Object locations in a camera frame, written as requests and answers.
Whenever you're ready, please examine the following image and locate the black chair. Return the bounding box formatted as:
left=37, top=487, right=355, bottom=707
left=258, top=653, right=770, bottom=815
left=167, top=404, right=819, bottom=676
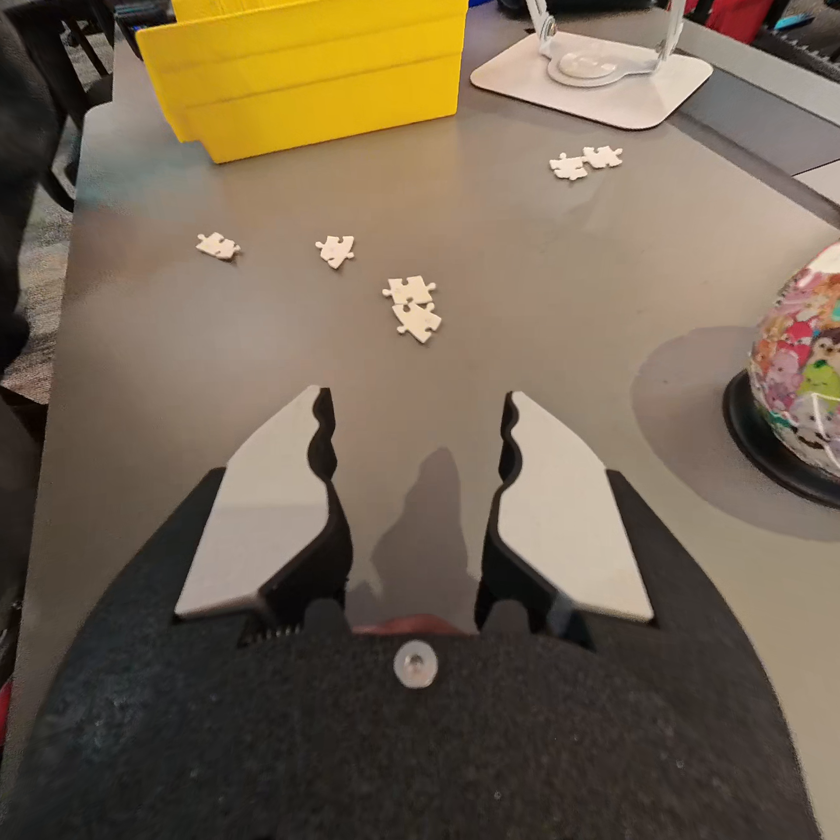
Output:
left=59, top=0, right=118, bottom=99

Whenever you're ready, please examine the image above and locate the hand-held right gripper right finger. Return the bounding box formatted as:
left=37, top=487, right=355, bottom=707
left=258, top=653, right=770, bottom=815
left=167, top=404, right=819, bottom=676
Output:
left=474, top=391, right=656, bottom=636

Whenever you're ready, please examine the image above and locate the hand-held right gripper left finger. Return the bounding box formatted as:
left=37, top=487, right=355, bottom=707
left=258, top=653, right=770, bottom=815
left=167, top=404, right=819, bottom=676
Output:
left=174, top=385, right=355, bottom=630

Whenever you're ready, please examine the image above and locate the yellow plastic bin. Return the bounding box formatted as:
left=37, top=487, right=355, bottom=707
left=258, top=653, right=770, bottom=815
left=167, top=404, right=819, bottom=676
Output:
left=134, top=0, right=471, bottom=165

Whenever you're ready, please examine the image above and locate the colourful puzzle ball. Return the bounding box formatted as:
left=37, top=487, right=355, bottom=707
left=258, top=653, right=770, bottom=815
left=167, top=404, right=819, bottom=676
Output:
left=748, top=239, right=840, bottom=480

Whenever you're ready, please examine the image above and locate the black ball stand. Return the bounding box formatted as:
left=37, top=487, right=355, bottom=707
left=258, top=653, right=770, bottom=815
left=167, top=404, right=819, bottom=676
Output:
left=722, top=369, right=840, bottom=509

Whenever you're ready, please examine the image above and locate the red bag on floor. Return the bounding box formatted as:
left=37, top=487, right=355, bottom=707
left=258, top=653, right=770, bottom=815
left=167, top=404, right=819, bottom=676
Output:
left=703, top=0, right=777, bottom=32

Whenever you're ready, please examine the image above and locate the clear plastic object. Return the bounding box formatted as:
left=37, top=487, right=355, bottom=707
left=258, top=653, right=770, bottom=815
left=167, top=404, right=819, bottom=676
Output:
left=543, top=49, right=660, bottom=88

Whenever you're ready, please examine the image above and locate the person's left forearm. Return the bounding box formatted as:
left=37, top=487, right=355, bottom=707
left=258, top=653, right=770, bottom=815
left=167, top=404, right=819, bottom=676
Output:
left=0, top=13, right=73, bottom=368

